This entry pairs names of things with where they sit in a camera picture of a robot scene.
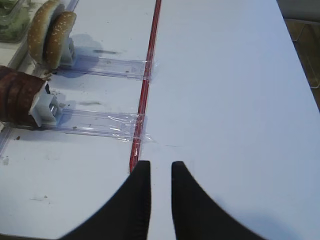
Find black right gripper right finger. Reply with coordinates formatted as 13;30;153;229
171;161;263;240

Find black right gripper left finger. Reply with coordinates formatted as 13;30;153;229
61;160;151;240

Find red-brown meat patty stack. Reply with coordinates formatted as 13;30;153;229
0;65;50;127

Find green lettuce in box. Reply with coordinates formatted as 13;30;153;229
0;0;31;41

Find clear track lower right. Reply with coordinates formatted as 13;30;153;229
0;107;153;156

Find clear track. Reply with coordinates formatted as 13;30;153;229
57;55;153;80
0;107;153;156

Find white pusher block right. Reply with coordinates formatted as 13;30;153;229
28;81;62;127

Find clear track upper right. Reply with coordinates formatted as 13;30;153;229
57;55;153;80

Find white pusher block bun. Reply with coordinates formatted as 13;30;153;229
59;37;76;66

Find sesame bun top back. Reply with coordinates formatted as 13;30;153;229
44;11;77;69

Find sesame bun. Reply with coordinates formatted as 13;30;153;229
44;11;77;69
27;0;65;64

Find sesame bun top front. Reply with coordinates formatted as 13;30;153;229
27;0;65;64

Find clear plastic box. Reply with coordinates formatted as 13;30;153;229
0;0;38;44

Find red plastic rail strip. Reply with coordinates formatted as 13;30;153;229
129;0;162;173

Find clear rail right inner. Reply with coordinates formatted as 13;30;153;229
26;0;78;71

